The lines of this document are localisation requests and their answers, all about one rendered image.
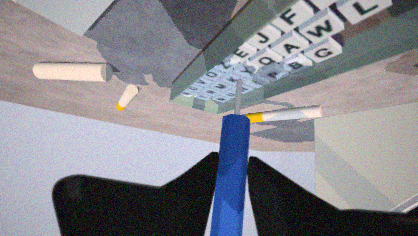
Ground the beige flat square slab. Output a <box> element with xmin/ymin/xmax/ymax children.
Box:
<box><xmin>13</xmin><ymin>0</ymin><xmax>114</xmax><ymax>36</ymax></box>

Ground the blue stylus with grey tip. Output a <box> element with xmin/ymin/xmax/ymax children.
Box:
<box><xmin>210</xmin><ymin>78</ymin><xmax>251</xmax><ymax>236</ymax></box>

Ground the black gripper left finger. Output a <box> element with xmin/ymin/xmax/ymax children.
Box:
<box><xmin>52</xmin><ymin>152</ymin><xmax>219</xmax><ymax>236</ymax></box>

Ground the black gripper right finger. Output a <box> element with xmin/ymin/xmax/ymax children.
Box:
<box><xmin>247</xmin><ymin>156</ymin><xmax>418</xmax><ymax>236</ymax></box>

